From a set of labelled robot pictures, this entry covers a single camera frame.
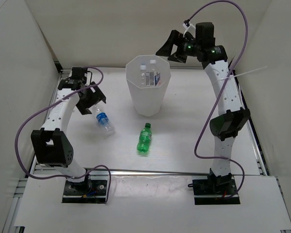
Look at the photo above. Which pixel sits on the clear unlabelled plastic bottle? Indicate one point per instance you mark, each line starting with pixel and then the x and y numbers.
pixel 142 76

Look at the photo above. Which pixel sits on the clear bottle white barcode label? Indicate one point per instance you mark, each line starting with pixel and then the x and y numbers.
pixel 152 75

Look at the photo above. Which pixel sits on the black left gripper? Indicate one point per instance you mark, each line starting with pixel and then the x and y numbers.
pixel 83 107

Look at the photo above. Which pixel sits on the aluminium table edge rail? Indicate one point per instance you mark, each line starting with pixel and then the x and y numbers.
pixel 47 170

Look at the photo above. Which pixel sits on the white zip tie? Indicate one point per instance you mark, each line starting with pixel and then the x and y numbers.
pixel 241 74

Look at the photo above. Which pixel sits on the white octagonal plastic bin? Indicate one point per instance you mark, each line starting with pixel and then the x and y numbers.
pixel 147 101

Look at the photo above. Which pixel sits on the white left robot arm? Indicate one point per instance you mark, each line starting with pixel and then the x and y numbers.
pixel 50 143

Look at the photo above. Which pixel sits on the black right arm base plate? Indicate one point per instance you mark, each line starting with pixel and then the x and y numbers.
pixel 206 194

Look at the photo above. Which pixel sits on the green plastic soda bottle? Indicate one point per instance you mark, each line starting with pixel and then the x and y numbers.
pixel 145 138

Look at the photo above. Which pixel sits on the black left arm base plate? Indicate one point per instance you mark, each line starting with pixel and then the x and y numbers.
pixel 93 190

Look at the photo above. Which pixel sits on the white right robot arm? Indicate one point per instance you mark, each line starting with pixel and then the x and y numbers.
pixel 231 114

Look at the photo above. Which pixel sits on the clear bottle blue label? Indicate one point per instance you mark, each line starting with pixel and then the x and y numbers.
pixel 103 120

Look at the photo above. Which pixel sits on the white foam board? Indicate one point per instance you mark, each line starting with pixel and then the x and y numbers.
pixel 161 204

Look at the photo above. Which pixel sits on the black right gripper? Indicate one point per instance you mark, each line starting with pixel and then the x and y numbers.
pixel 175 38

